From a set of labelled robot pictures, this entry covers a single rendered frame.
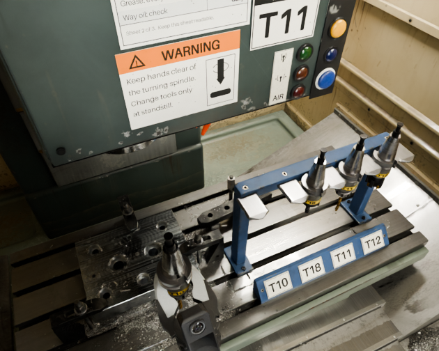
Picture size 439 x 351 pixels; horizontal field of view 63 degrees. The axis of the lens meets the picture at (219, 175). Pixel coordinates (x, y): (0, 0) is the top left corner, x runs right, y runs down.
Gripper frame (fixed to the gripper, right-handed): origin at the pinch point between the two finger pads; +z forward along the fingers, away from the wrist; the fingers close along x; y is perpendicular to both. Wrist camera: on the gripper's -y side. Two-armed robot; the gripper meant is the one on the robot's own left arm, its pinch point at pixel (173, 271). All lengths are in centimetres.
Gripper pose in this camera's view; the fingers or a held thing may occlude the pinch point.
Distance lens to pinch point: 70.3
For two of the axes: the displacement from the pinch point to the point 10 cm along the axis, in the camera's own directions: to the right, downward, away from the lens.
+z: -4.2, -6.6, 6.2
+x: 9.1, -3.0, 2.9
